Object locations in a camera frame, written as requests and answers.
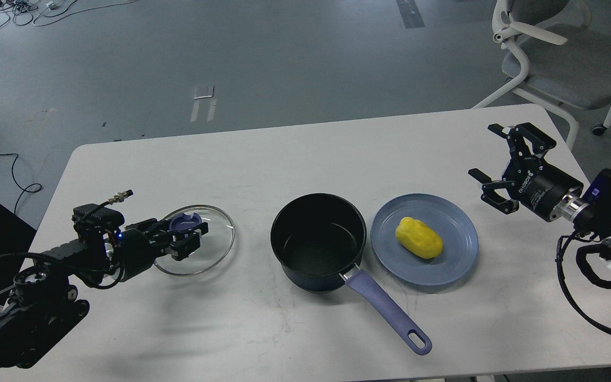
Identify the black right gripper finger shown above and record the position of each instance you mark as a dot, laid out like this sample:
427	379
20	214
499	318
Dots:
525	141
489	191

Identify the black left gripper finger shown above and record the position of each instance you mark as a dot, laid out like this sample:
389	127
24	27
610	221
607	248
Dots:
156	229
180	249

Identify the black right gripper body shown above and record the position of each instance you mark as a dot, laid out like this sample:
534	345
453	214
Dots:
539	186

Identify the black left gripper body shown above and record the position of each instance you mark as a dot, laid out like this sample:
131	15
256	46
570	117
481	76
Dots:
135	248

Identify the glass pot lid blue knob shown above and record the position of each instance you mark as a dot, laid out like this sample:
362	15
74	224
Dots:
215	244

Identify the yellow potato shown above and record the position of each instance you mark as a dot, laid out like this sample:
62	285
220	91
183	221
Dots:
417	237

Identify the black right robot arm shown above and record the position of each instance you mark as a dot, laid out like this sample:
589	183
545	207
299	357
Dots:
590	215

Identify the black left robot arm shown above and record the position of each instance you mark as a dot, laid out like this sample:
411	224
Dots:
42	306

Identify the blue round plate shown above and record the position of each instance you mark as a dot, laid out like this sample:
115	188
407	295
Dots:
460	240

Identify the white grey office chair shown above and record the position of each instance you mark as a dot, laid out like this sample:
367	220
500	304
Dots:
556	65

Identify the dark blue saucepan purple handle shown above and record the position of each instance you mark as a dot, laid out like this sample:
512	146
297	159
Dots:
319	241

